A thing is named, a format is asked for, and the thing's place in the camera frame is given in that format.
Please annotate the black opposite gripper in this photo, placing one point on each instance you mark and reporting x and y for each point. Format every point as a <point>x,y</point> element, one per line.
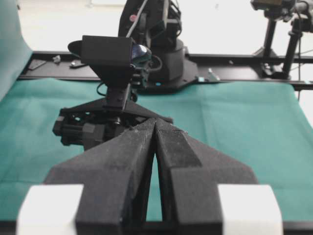
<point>115,169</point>

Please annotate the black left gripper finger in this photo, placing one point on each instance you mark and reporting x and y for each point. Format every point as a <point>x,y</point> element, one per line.
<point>189,173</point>

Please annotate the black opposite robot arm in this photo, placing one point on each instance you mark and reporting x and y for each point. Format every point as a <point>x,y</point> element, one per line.
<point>155,24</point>

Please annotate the green table cloth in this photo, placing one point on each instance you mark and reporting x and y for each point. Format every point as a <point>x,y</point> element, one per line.
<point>260,124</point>

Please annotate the grey backdrop sheet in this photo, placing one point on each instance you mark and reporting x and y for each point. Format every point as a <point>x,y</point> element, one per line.
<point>14,51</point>

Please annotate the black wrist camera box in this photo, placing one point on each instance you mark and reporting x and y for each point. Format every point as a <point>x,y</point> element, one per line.
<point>114,59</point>

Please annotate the black aluminium frame rail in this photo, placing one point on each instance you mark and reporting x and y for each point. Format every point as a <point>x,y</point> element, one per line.
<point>199,69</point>

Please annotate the black camera stand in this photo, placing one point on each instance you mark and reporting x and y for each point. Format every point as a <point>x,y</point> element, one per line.
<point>287,20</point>

